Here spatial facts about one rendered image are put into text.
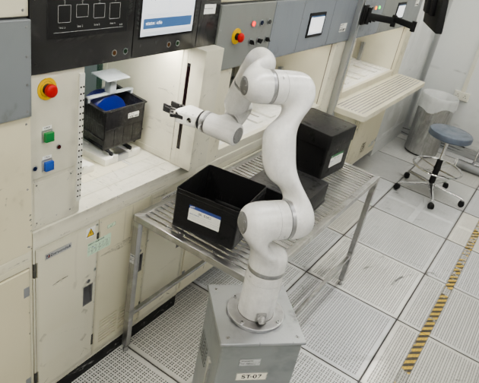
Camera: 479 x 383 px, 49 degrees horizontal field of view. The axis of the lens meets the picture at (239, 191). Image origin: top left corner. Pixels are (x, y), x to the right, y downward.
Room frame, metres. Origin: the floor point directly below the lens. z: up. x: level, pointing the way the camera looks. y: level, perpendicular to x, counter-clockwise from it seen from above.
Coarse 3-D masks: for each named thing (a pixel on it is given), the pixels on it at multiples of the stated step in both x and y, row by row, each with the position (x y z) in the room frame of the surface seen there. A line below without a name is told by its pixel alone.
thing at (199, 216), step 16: (192, 176) 1.87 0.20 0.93; (208, 176) 2.00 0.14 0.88; (224, 176) 1.98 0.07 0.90; (240, 176) 1.96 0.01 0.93; (176, 192) 1.75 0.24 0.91; (192, 192) 1.89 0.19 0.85; (208, 192) 2.00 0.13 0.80; (224, 192) 1.98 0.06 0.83; (240, 192) 1.95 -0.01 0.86; (256, 192) 1.93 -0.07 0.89; (176, 208) 1.75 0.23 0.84; (192, 208) 1.72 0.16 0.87; (208, 208) 1.70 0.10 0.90; (224, 208) 1.68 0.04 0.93; (240, 208) 1.95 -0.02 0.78; (176, 224) 1.74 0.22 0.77; (192, 224) 1.72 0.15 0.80; (208, 224) 1.70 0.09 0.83; (224, 224) 1.68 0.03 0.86; (224, 240) 1.67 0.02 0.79; (240, 240) 1.73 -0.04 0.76
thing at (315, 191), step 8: (256, 176) 2.12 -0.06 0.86; (264, 176) 2.14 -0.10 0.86; (304, 176) 2.23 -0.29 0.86; (312, 176) 2.24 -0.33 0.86; (264, 184) 2.07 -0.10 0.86; (272, 184) 2.08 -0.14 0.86; (304, 184) 2.15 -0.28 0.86; (312, 184) 2.16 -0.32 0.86; (320, 184) 2.18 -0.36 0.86; (272, 192) 2.03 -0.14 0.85; (280, 192) 2.02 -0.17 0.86; (312, 192) 2.08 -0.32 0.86; (320, 192) 2.12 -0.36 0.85; (264, 200) 2.04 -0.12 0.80; (272, 200) 2.02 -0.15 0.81; (312, 200) 2.05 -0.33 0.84; (320, 200) 2.15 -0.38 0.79; (312, 208) 2.08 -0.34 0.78
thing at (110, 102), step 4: (112, 96) 2.06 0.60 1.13; (116, 96) 2.08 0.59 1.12; (104, 100) 2.02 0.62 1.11; (108, 100) 2.04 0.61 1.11; (112, 100) 2.06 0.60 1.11; (116, 100) 2.08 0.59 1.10; (120, 100) 2.10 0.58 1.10; (100, 104) 2.01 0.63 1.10; (104, 104) 2.03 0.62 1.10; (108, 104) 2.04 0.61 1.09; (112, 104) 2.06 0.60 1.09; (116, 104) 2.08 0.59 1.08; (120, 104) 2.10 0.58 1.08; (124, 104) 2.12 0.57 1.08; (104, 108) 2.03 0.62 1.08; (108, 108) 2.05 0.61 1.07; (112, 108) 2.06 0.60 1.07; (116, 108) 2.09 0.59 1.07
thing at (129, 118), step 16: (112, 80) 1.99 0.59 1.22; (96, 96) 1.98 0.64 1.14; (128, 96) 2.13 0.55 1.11; (96, 112) 1.94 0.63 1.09; (112, 112) 1.93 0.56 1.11; (128, 112) 2.01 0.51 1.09; (96, 128) 1.94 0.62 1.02; (112, 128) 1.94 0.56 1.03; (128, 128) 2.02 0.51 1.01; (96, 144) 2.01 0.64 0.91; (112, 144) 1.96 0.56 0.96; (128, 144) 2.06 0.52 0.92
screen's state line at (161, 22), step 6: (156, 18) 1.82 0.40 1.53; (162, 18) 1.84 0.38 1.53; (168, 18) 1.87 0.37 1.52; (174, 18) 1.90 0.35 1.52; (180, 18) 1.93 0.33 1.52; (186, 18) 1.97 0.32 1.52; (144, 24) 1.77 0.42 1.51; (150, 24) 1.79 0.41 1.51; (156, 24) 1.82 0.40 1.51; (162, 24) 1.85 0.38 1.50; (168, 24) 1.88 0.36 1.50; (174, 24) 1.91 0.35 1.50; (180, 24) 1.94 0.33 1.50
